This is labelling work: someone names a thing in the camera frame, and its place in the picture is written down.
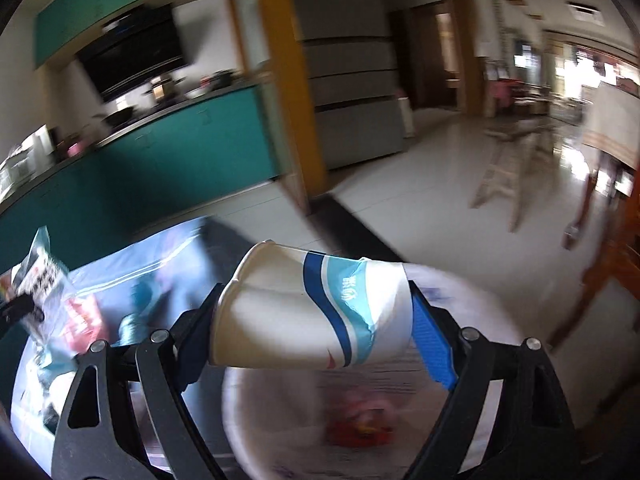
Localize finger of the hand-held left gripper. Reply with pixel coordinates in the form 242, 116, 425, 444
0, 292, 36, 336

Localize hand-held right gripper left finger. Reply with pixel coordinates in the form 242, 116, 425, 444
50, 282, 231, 480

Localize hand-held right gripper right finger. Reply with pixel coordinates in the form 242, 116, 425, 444
402, 280, 583, 480

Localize pink plastic packet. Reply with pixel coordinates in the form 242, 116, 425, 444
62, 295, 108, 358

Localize white paper cup blue stripes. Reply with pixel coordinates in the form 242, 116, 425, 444
207, 241, 416, 370

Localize white plastic trash bag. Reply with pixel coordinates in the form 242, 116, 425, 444
220, 262, 551, 480

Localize black and white snack packet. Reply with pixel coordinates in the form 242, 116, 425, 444
0, 227, 71, 341

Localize blue checked tablecloth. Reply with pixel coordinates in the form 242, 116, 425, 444
10, 217, 241, 480

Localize red wrapper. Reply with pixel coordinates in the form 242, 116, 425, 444
325, 390, 396, 448

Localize wooden stool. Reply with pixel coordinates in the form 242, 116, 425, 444
467, 120, 558, 233

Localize teal lower kitchen cabinets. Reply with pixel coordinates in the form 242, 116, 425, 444
0, 82, 281, 281

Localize teal kitchen cabinets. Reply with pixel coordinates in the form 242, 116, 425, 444
0, 82, 281, 281
32, 0, 251, 68

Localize black wok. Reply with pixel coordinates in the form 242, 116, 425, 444
97, 107, 136, 128

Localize white floor appliance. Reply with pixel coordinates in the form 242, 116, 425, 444
395, 92, 416, 138

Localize steel cooking pot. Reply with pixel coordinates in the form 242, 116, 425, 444
150, 75, 181, 106

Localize grey refrigerator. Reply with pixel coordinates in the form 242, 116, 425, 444
290, 0, 408, 171

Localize black range hood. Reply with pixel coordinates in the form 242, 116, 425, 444
75, 2, 188, 103

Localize table with white cloth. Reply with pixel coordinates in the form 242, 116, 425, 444
562, 82, 640, 251

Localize teal upper kitchen cabinets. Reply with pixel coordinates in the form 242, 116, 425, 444
32, 0, 251, 68

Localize brown wooden frame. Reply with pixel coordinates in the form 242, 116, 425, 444
547, 160, 640, 356

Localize yellow wooden door frame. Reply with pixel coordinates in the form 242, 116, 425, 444
250, 0, 331, 211

